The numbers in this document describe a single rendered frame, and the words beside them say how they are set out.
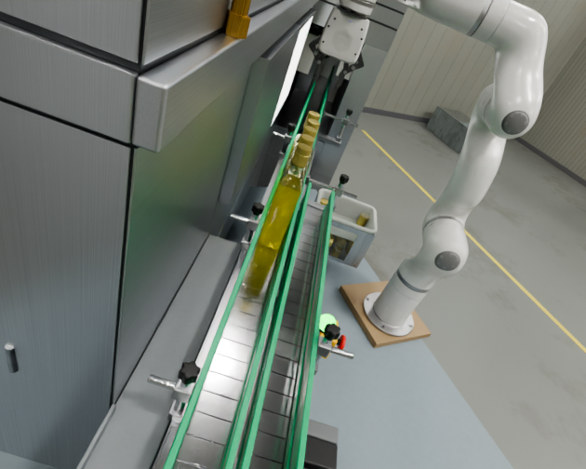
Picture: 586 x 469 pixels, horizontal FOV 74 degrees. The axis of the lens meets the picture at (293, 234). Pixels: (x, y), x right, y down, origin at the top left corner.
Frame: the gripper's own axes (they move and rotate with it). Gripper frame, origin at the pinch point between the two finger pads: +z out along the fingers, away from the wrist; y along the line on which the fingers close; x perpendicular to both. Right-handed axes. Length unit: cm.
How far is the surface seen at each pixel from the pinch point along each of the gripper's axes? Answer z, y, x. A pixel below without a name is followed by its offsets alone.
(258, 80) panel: -1.5, -13.2, -28.2
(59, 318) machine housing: 20, -23, -75
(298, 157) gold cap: 12.3, -0.8, -24.7
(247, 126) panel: 7.9, -12.8, -28.3
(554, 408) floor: 144, 200, 48
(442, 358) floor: 144, 127, 58
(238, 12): -16, -14, -54
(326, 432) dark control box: 43, 21, -66
